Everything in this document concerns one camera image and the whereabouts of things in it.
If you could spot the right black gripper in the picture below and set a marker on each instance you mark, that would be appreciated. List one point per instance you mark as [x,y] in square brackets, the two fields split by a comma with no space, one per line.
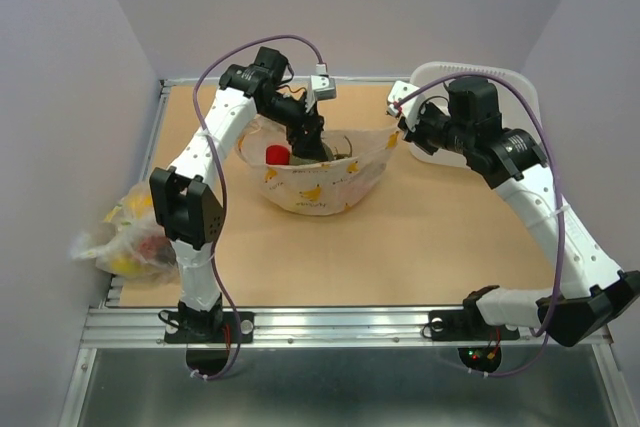
[416,135]

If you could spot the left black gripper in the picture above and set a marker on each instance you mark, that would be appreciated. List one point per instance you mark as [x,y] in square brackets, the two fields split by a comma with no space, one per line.
[307,145]

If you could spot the green fake melon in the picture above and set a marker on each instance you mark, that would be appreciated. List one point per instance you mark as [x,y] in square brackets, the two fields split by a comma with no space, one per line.
[325,155]

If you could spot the red fake apple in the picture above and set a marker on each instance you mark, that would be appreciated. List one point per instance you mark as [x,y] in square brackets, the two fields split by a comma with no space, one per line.
[277,155]

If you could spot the translucent banana-print plastic bag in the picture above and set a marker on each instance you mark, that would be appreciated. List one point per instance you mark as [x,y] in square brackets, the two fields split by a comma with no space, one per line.
[317,189]

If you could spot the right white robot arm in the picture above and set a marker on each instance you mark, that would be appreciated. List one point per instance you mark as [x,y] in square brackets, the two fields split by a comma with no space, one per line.
[589,289]

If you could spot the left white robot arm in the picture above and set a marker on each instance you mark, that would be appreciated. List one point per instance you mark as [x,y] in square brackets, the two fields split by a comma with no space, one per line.
[184,202]

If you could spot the filled plastic bag at left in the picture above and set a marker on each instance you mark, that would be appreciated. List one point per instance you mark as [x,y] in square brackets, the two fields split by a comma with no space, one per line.
[128,242]

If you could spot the white plastic bin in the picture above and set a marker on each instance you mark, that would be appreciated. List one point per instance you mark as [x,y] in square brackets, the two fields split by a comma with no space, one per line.
[473,94]

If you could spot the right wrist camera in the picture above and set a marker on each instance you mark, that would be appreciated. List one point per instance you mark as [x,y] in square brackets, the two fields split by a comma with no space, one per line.
[404,104]

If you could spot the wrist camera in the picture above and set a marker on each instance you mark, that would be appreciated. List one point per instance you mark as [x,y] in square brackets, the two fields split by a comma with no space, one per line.
[320,88]
[404,104]

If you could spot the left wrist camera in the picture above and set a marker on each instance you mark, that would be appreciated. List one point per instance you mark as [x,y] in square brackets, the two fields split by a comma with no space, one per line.
[320,88]

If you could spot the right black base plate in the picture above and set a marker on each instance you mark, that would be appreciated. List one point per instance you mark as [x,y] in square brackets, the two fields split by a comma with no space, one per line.
[482,343]

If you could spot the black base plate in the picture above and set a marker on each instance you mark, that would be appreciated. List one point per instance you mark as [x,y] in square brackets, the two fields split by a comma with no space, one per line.
[211,350]
[482,343]

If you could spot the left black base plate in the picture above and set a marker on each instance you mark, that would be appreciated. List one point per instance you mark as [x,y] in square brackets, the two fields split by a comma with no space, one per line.
[211,350]

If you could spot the aluminium rail frame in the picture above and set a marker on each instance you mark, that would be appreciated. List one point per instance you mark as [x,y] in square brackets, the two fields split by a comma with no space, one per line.
[339,304]

